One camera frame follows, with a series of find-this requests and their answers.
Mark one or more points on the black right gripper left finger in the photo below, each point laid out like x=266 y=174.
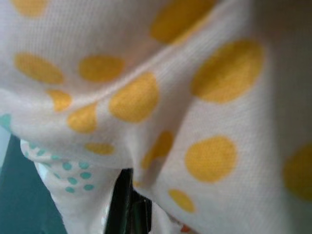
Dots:
x=123 y=207

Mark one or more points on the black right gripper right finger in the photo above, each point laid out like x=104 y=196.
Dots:
x=142 y=217

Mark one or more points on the teal upholstered headboard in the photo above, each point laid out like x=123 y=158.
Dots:
x=22 y=195

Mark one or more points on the pink pillow with coloured dots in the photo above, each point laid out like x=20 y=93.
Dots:
x=219 y=122

